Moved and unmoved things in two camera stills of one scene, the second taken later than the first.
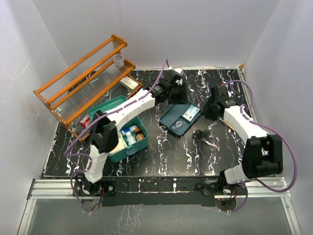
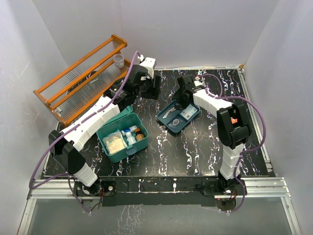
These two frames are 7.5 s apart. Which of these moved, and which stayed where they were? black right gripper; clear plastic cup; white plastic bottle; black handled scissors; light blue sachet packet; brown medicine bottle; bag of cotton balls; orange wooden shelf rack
Moved: black right gripper; light blue sachet packet; black handled scissors
Stayed: orange wooden shelf rack; clear plastic cup; brown medicine bottle; bag of cotton balls; white plastic bottle
